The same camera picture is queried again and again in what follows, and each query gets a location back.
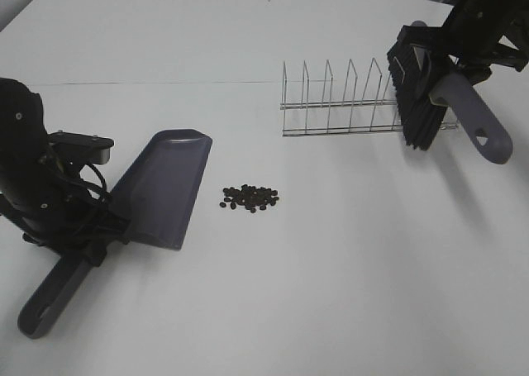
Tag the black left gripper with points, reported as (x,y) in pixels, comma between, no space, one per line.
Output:
(57,204)

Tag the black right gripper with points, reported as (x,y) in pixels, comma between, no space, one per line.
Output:
(483,33)

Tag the purple brush black bristles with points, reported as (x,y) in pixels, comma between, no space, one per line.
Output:
(427,84)

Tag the purple plastic dustpan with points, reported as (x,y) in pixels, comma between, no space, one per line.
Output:
(156,195)

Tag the pile of coffee beans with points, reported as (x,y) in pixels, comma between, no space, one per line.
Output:
(249,197)

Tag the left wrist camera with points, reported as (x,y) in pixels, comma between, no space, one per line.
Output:
(81,149)

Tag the chrome wire dish rack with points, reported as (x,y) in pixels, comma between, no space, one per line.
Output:
(332,103)

